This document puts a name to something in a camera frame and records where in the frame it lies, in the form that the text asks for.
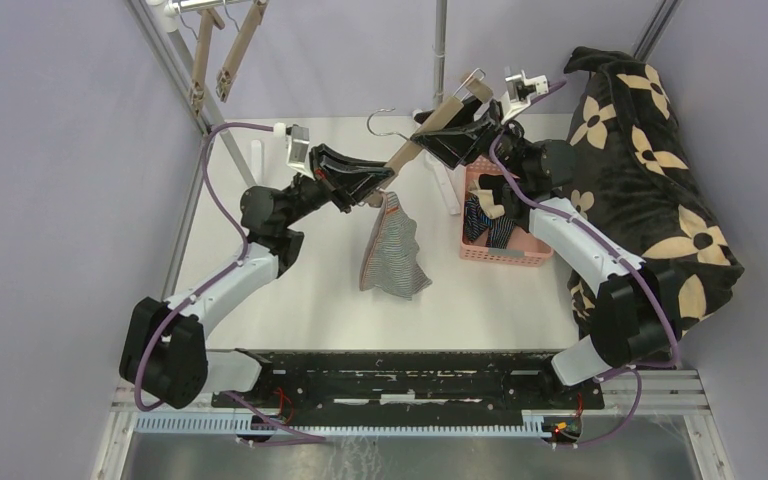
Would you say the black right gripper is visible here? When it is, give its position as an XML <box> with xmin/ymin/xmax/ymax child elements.
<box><xmin>412</xmin><ymin>86</ymin><xmax>531</xmax><ymax>182</ymax></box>

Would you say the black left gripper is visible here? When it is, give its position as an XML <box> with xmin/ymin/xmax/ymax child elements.
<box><xmin>280</xmin><ymin>143</ymin><xmax>394</xmax><ymax>229</ymax></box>

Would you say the wooden clip hanger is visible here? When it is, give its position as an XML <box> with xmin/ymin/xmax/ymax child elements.
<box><xmin>189</xmin><ymin>8</ymin><xmax>225</xmax><ymax>115</ymax></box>
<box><xmin>215</xmin><ymin>1</ymin><xmax>269</xmax><ymax>103</ymax></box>
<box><xmin>386</xmin><ymin>68</ymin><xmax>493</xmax><ymax>175</ymax></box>

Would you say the black underwear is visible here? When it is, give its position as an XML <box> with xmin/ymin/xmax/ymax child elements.
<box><xmin>466</xmin><ymin>174</ymin><xmax>530</xmax><ymax>232</ymax></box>

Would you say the dark striped underwear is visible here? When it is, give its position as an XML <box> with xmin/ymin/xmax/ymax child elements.
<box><xmin>462</xmin><ymin>194</ymin><xmax>517</xmax><ymax>249</ymax></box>

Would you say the grey striped underwear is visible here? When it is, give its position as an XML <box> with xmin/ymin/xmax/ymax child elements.
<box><xmin>359</xmin><ymin>192</ymin><xmax>432</xmax><ymax>300</ymax></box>

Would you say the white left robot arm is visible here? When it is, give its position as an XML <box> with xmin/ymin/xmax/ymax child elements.
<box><xmin>119</xmin><ymin>145</ymin><xmax>396</xmax><ymax>409</ymax></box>

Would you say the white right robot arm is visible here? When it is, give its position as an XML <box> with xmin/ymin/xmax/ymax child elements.
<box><xmin>411</xmin><ymin>100</ymin><xmax>681</xmax><ymax>408</ymax></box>

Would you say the pink plastic basket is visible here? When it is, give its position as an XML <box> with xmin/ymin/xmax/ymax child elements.
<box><xmin>459</xmin><ymin>157</ymin><xmax>554</xmax><ymax>267</ymax></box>

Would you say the black floral blanket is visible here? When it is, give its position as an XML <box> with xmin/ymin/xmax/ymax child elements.
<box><xmin>562</xmin><ymin>46</ymin><xmax>744</xmax><ymax>337</ymax></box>

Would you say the silver clothes rack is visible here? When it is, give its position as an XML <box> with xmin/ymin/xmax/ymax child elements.
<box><xmin>125</xmin><ymin>0</ymin><xmax>465</xmax><ymax>260</ymax></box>

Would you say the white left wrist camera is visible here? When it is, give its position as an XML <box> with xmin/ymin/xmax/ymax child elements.
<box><xmin>273</xmin><ymin>122</ymin><xmax>313</xmax><ymax>178</ymax></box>

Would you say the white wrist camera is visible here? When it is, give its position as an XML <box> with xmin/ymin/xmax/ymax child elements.
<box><xmin>273</xmin><ymin>122</ymin><xmax>313</xmax><ymax>178</ymax></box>
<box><xmin>500</xmin><ymin>67</ymin><xmax>549</xmax><ymax>123</ymax></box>

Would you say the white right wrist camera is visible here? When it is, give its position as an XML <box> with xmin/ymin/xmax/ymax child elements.
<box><xmin>500</xmin><ymin>67</ymin><xmax>549</xmax><ymax>123</ymax></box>

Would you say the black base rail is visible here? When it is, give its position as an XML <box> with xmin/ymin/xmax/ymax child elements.
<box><xmin>240</xmin><ymin>350</ymin><xmax>605</xmax><ymax>428</ymax></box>

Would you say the white cable duct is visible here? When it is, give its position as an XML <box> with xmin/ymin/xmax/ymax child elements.
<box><xmin>134</xmin><ymin>410</ymin><xmax>554</xmax><ymax>440</ymax></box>

